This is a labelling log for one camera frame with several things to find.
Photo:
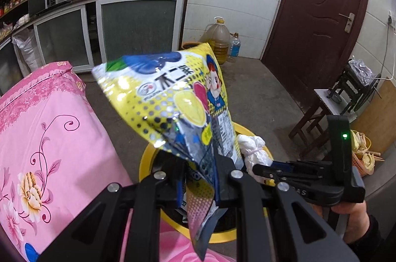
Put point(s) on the yellow cartoon snack bag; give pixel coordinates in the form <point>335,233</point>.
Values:
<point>161,101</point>

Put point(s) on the wooden stool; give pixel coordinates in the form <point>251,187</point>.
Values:
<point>312,122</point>

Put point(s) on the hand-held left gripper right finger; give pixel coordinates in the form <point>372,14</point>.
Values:
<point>225,184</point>

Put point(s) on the blue rubber glove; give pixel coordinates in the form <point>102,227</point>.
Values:
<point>31,253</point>

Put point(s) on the white plastic bag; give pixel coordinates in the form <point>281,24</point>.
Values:
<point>253,150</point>

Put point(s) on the person's right hand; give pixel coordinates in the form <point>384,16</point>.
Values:
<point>352,218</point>

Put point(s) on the black metal rack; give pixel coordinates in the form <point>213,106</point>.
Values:
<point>352,91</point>

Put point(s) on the clear plastic bag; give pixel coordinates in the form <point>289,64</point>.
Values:
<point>363,70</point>

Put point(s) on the dark brown wooden door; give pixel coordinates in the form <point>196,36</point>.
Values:
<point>315,17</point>

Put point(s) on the wooden board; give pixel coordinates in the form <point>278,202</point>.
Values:
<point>383,113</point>

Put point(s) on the pink floral blanket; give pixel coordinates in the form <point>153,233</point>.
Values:
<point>46,141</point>

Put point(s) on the large cooking oil jug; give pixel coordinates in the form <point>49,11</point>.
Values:
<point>218,39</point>

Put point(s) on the yellow plastic basket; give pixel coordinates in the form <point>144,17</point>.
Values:
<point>363,153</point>

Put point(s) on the clear water bottle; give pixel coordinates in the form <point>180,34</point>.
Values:
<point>234,47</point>

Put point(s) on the brown jar with yellow rim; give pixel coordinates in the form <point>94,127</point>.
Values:
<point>191,44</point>

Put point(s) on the white woven sack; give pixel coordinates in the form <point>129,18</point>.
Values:
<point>29,48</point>

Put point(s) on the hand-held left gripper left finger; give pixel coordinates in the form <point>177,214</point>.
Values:
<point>167,187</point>

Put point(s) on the kitchen cabinet with glass doors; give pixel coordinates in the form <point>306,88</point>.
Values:
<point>133,26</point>

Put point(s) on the wall socket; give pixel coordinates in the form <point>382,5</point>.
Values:
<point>392,18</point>

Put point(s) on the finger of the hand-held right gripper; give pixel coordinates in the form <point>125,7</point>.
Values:
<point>278,175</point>
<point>309,165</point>

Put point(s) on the yellow trash bin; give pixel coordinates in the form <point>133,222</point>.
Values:
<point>148,153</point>

